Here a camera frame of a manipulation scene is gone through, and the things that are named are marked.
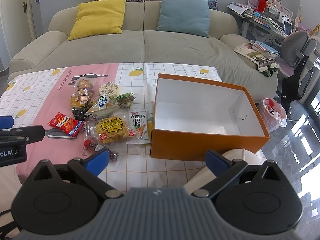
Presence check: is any red snack packet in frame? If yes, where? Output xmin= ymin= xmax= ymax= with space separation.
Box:
xmin=48 ymin=112 xmax=84 ymax=138

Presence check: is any black seaweed snack bag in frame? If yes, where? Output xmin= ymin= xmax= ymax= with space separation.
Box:
xmin=72 ymin=107 xmax=87 ymax=121

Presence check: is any yellow waffle snack bag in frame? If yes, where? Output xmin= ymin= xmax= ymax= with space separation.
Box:
xmin=85 ymin=114 xmax=137 ymax=145

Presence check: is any orange dried fruit bag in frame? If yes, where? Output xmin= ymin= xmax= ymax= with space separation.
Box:
xmin=70 ymin=77 xmax=94 ymax=107

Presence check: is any white gluten stick packet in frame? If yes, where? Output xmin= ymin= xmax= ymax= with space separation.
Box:
xmin=126 ymin=109 xmax=151 ymax=145

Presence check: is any cream puff snack bag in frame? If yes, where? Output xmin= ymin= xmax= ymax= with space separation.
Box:
xmin=84 ymin=95 xmax=120 ymax=119

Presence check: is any green pickle snack packet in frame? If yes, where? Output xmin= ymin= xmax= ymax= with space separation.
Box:
xmin=116 ymin=92 xmax=136 ymax=108

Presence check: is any small cola bottle candy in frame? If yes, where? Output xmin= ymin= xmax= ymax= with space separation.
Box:
xmin=84 ymin=139 xmax=119 ymax=162

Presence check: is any pink checkered tablecloth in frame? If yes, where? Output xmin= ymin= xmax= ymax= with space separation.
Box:
xmin=1 ymin=63 xmax=222 ymax=192

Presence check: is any orange cardboard box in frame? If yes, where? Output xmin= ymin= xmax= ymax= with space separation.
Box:
xmin=150 ymin=74 xmax=270 ymax=161

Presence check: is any round rice cracker packet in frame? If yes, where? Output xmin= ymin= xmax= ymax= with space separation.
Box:
xmin=99 ymin=82 xmax=121 ymax=98

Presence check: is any pink trash bin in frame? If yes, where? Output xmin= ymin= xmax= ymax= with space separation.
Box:
xmin=258 ymin=98 xmax=287 ymax=133

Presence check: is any stack of books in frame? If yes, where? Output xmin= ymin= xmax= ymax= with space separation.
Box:
xmin=233 ymin=41 xmax=280 ymax=77

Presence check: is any yellow cushion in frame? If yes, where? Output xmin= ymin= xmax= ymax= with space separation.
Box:
xmin=68 ymin=0 xmax=126 ymax=41

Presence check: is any beige fabric sofa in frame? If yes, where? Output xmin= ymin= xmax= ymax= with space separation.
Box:
xmin=8 ymin=1 xmax=278 ymax=102

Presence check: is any grey office chair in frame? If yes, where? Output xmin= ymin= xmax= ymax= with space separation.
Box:
xmin=277 ymin=31 xmax=317 ymax=116

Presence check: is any cluttered desk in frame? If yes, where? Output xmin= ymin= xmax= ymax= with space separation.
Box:
xmin=227 ymin=0 xmax=320 ymax=46

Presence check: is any teal cushion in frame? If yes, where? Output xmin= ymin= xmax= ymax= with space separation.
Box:
xmin=157 ymin=0 xmax=210 ymax=37

